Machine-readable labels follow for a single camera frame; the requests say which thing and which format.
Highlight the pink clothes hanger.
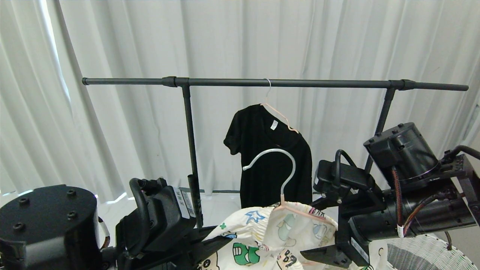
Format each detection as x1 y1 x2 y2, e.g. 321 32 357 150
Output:
261 79 299 134
243 149 338 227

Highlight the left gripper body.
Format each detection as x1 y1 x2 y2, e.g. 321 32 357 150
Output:
127 229 210 270

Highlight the white laundry basket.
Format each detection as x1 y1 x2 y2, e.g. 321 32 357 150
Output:
386 234 477 270

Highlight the black clothes rack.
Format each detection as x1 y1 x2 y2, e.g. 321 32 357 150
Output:
82 77 469 228

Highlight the black t-shirt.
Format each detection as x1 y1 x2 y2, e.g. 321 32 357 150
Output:
224 104 313 209

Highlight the cream printed garment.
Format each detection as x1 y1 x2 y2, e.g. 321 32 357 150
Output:
197 202 389 270

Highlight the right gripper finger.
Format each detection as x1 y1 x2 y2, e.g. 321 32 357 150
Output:
311 196 340 211
300 244 352 269

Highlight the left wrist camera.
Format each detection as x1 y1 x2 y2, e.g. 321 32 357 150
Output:
115 178 197 263

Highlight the white curtain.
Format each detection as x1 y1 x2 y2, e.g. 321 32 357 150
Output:
0 0 480 205

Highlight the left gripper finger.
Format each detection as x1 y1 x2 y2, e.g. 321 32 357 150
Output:
193 237 234 265
191 226 220 241

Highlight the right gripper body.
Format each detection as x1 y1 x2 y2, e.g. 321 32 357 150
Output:
336 209 402 268

